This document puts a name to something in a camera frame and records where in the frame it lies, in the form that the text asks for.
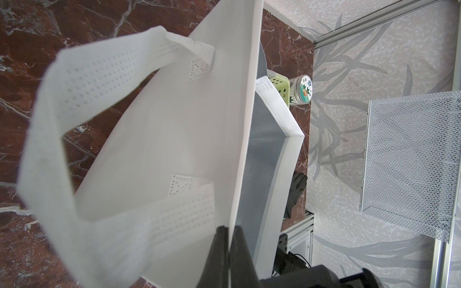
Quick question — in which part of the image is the round decorated tin can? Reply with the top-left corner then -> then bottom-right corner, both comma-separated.
289,74 -> 313,106

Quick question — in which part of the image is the green plastic basket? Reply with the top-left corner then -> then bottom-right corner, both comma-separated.
267,70 -> 291,107

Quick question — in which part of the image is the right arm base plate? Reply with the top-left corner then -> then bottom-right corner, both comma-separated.
273,234 -> 288,275

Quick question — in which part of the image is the black and green work glove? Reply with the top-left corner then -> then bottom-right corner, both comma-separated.
283,172 -> 308,218

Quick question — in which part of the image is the white insulated delivery bag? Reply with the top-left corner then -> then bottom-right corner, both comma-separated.
18,1 -> 304,288

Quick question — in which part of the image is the white wire mesh basket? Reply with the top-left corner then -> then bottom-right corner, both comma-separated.
360,91 -> 461,242

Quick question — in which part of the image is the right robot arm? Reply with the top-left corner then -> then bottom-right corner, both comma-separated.
261,249 -> 384,288

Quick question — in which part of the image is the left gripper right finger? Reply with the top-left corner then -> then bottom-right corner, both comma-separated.
229,226 -> 261,288

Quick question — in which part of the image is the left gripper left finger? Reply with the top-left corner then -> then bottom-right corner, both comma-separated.
196,226 -> 229,288

